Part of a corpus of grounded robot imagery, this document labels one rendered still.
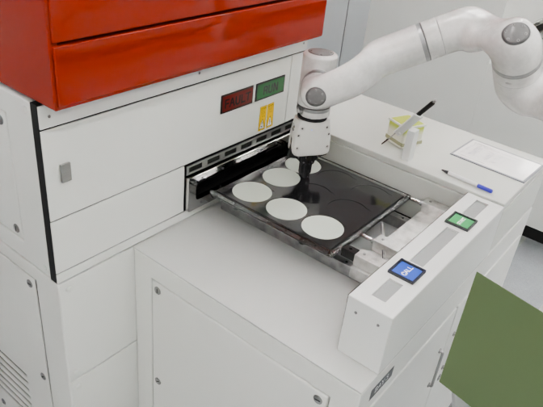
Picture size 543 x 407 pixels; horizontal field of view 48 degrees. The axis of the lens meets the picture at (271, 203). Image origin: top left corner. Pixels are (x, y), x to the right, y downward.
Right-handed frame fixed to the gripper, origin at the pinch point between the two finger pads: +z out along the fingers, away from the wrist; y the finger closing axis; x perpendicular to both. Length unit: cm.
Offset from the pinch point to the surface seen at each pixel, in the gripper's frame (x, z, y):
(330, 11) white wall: 277, 30, 133
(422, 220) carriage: -23.1, 4.1, 23.1
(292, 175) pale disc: 0.3, 1.9, -3.3
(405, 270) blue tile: -50, -4, 1
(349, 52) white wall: 297, 67, 164
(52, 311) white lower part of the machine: -20, 20, -65
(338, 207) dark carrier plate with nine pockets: -16.7, 2.1, 2.5
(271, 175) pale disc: 1.3, 2.0, -8.8
